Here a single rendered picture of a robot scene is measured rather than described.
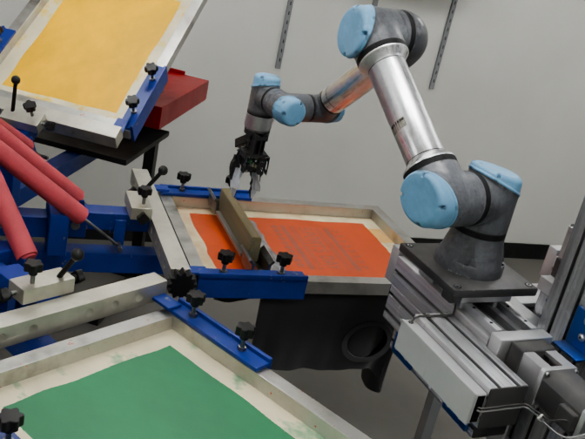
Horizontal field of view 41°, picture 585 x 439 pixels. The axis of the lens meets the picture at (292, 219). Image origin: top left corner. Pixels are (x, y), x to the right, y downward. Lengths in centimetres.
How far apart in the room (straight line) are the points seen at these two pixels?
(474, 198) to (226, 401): 65
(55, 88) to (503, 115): 306
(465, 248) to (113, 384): 78
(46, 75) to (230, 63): 162
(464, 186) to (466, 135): 339
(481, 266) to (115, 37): 172
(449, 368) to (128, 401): 63
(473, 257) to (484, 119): 334
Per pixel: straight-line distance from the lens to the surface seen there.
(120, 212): 222
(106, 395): 163
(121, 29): 300
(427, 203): 158
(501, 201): 168
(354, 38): 175
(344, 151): 465
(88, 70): 285
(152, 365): 174
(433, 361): 159
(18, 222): 194
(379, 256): 249
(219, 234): 239
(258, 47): 430
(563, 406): 153
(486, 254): 172
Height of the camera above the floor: 191
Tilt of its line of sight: 22 degrees down
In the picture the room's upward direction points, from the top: 12 degrees clockwise
